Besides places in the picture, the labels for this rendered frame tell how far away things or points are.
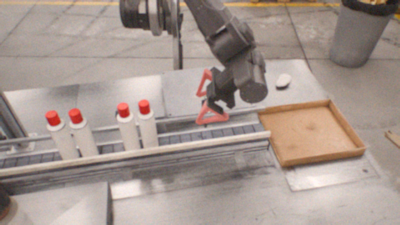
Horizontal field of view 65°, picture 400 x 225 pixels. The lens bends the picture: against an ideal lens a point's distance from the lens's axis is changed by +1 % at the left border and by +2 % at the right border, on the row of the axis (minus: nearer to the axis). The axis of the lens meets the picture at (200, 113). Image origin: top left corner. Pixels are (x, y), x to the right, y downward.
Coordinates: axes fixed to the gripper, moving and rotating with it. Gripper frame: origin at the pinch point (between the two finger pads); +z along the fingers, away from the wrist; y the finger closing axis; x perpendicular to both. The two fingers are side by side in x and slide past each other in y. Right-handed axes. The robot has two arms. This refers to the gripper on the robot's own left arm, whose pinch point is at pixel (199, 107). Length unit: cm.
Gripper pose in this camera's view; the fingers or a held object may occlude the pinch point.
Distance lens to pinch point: 78.3
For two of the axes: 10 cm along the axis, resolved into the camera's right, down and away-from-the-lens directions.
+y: 0.0, 7.1, -7.0
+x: 7.7, 4.4, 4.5
